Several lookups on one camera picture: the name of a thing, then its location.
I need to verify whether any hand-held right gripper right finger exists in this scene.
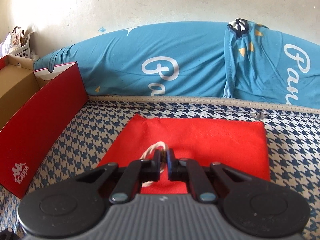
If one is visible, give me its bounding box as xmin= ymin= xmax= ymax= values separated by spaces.
xmin=167 ymin=149 xmax=253 ymax=204

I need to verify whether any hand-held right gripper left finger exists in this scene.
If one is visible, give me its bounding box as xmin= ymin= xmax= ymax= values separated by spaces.
xmin=75 ymin=149 xmax=162 ymax=204

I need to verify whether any white elastic band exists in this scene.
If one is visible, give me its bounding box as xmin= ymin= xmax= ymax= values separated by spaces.
xmin=139 ymin=141 xmax=170 ymax=188

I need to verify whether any red shopping bag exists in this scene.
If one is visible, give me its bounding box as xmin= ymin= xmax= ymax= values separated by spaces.
xmin=96 ymin=114 xmax=271 ymax=195

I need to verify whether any blue white houndstooth mattress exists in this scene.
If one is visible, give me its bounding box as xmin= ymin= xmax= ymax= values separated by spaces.
xmin=0 ymin=95 xmax=320 ymax=240

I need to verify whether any blue printed quilt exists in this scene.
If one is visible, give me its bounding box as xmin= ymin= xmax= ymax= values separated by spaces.
xmin=34 ymin=17 xmax=320 ymax=110

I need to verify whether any red shoe box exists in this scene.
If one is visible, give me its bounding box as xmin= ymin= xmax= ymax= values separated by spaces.
xmin=0 ymin=54 xmax=88 ymax=199

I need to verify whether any white plastic basket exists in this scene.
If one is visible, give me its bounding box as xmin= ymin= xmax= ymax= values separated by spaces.
xmin=11 ymin=31 xmax=34 ymax=59

